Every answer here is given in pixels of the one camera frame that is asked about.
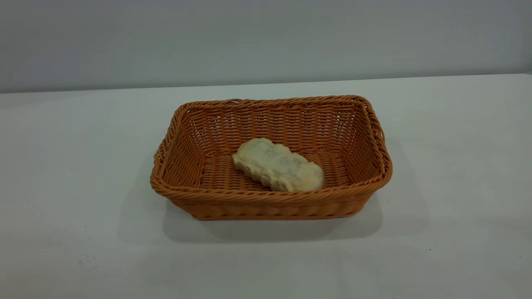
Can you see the ridged long bread loaf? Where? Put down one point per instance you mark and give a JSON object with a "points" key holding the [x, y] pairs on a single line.
{"points": [[278, 166]]}

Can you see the orange woven wicker basket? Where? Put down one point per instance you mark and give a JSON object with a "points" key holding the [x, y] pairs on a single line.
{"points": [[208, 174]]}

